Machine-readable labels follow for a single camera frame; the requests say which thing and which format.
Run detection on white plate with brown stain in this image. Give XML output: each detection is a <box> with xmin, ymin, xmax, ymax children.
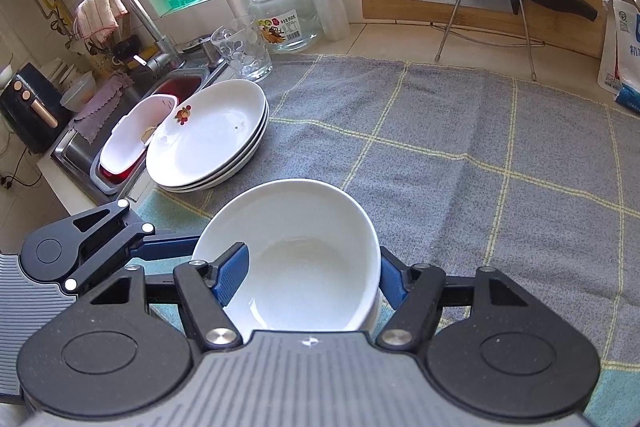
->
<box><xmin>146</xmin><ymin>104</ymin><xmax>267</xmax><ymax>187</ymax></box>

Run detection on white bowl small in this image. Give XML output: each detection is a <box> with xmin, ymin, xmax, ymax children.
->
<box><xmin>193</xmin><ymin>179</ymin><xmax>381</xmax><ymax>338</ymax></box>

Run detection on white plate fruit print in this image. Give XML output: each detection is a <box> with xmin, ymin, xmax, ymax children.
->
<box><xmin>145</xmin><ymin>79</ymin><xmax>266</xmax><ymax>188</ymax></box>

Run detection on white bowl front pale flowers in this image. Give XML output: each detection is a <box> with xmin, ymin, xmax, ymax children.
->
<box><xmin>358</xmin><ymin>289</ymin><xmax>383</xmax><ymax>333</ymax></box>

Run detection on steel kitchen faucet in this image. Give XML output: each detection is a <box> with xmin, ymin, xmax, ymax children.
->
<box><xmin>122</xmin><ymin>0</ymin><xmax>183</xmax><ymax>72</ymax></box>

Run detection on white colander basket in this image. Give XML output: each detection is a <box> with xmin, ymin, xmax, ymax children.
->
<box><xmin>100</xmin><ymin>94</ymin><xmax>178</xmax><ymax>176</ymax></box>

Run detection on stainless steel sink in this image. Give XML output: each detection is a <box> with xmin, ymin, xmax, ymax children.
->
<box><xmin>51</xmin><ymin>48</ymin><xmax>227</xmax><ymax>205</ymax></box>

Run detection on grey and teal checked towel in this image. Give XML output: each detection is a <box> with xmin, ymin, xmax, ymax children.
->
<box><xmin>138</xmin><ymin>55</ymin><xmax>639</xmax><ymax>426</ymax></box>

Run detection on purple rag on sink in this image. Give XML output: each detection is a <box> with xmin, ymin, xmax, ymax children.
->
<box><xmin>72</xmin><ymin>72</ymin><xmax>132</xmax><ymax>144</ymax></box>

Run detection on red wash basin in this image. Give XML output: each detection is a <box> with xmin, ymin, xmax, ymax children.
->
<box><xmin>98</xmin><ymin>77</ymin><xmax>202</xmax><ymax>184</ymax></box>

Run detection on black air fryer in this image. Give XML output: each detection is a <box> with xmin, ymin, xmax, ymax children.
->
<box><xmin>1</xmin><ymin>63</ymin><xmax>72</xmax><ymax>154</ymax></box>

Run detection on clear drinking glass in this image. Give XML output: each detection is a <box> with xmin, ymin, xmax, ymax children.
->
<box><xmin>210</xmin><ymin>15</ymin><xmax>272</xmax><ymax>82</ymax></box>

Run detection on pink white dish cloth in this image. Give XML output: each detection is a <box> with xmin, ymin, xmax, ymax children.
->
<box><xmin>74</xmin><ymin>0</ymin><xmax>128</xmax><ymax>44</ymax></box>

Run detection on glass jar green lid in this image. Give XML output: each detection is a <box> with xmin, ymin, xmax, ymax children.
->
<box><xmin>250</xmin><ymin>0</ymin><xmax>322</xmax><ymax>54</ymax></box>

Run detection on salt bag white blue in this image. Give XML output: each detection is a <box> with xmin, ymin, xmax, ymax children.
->
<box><xmin>598</xmin><ymin>0</ymin><xmax>640</xmax><ymax>114</ymax></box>

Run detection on wire cutting board stand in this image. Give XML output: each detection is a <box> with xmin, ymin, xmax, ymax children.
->
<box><xmin>434</xmin><ymin>0</ymin><xmax>538</xmax><ymax>82</ymax></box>

